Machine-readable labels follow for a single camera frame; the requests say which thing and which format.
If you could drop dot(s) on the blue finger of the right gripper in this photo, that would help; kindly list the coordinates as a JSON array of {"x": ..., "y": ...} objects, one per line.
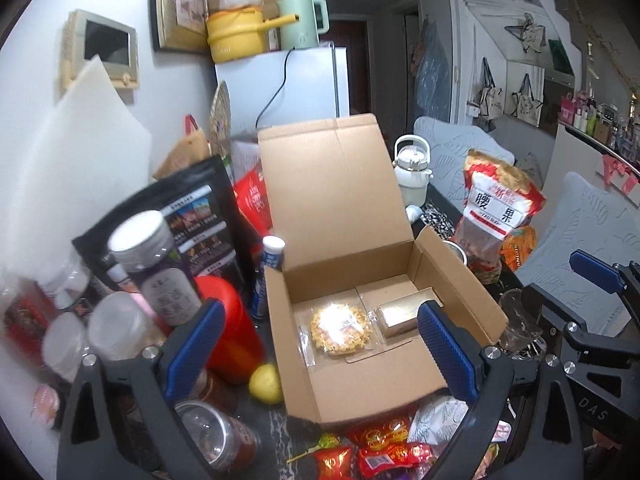
[{"x": 608, "y": 277}]

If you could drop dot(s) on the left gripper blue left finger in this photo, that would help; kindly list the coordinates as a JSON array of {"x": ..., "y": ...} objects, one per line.
[{"x": 188, "y": 348}]

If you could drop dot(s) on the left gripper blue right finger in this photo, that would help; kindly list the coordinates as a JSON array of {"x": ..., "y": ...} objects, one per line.
[{"x": 454, "y": 350}]

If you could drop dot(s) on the small gold box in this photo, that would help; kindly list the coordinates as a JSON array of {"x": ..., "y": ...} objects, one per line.
[{"x": 400, "y": 316}]

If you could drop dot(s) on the silver white snack pouch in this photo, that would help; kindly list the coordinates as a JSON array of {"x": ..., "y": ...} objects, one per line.
[{"x": 437, "y": 420}]

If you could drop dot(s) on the red yellow snack packet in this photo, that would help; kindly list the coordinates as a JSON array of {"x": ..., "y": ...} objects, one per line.
[{"x": 375, "y": 436}]

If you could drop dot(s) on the round yellow snack pack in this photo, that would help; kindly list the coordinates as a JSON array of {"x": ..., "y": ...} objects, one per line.
[{"x": 336, "y": 331}]

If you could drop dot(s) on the red candy packet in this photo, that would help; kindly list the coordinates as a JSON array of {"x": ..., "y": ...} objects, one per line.
[{"x": 334, "y": 463}]

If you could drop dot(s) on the red cylindrical canister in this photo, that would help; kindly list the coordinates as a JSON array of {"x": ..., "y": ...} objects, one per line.
[{"x": 239, "y": 350}]

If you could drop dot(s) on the clear glass cup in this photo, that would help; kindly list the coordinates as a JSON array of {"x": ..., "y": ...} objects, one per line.
[{"x": 522, "y": 338}]

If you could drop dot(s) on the yellow-green pear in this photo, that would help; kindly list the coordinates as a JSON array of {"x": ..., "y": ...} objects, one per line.
[{"x": 265, "y": 385}]

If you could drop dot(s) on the tall jar dark contents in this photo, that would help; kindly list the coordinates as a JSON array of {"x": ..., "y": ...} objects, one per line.
[{"x": 119, "y": 329}]

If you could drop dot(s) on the black printed pouch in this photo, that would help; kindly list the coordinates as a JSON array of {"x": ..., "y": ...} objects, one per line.
[{"x": 199, "y": 206}]

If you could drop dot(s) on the blue white tube bottle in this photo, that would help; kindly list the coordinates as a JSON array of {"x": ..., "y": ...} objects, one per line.
[{"x": 272, "y": 255}]

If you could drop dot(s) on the white lid labelled bottle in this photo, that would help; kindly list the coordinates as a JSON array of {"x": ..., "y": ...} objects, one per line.
[{"x": 146, "y": 249}]

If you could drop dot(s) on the open cardboard box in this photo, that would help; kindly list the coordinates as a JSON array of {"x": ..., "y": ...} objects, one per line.
[{"x": 335, "y": 201}]

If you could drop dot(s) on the large cashew nut bag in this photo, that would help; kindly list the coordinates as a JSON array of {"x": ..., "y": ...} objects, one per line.
[{"x": 499, "y": 199}]

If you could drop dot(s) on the tall jar brown contents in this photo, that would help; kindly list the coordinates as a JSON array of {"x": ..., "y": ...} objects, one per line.
[{"x": 64, "y": 345}]

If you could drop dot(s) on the red gift bag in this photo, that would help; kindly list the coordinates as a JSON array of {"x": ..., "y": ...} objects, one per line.
[{"x": 252, "y": 200}]

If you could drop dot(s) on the green yellow lollipop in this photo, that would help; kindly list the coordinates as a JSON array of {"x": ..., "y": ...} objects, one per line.
[{"x": 325, "y": 442}]

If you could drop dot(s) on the tall jar red label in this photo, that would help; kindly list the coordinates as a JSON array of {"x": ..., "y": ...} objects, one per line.
[{"x": 26, "y": 313}]

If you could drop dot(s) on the white small kettle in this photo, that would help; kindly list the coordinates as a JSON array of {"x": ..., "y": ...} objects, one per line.
[{"x": 412, "y": 168}]

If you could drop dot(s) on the white foam board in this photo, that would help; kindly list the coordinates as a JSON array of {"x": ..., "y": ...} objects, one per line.
[{"x": 89, "y": 157}]

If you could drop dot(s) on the white mini fridge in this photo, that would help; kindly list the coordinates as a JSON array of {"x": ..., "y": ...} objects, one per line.
[{"x": 285, "y": 87}]

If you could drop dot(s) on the yellow pot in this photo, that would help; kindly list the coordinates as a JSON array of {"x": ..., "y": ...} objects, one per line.
[{"x": 241, "y": 33}]

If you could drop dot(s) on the light green electric kettle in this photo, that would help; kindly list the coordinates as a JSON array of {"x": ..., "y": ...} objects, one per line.
[{"x": 312, "y": 22}]

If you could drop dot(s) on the framed picture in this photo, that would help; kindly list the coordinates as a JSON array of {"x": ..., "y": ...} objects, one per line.
[{"x": 179, "y": 25}]

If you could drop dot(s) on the wall intercom panel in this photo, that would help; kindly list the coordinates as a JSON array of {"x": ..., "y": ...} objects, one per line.
[{"x": 86, "y": 36}]

